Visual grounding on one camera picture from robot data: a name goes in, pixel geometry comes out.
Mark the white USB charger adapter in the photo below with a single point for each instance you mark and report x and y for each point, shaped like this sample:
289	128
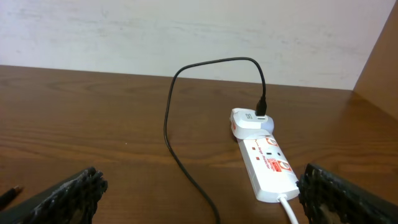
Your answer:
245	124

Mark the white power strip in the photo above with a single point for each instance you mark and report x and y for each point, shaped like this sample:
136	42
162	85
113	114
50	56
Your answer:
270	173

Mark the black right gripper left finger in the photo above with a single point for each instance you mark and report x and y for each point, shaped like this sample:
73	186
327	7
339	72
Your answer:
73	200

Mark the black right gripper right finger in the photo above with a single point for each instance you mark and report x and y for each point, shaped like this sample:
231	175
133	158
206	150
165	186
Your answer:
328	198

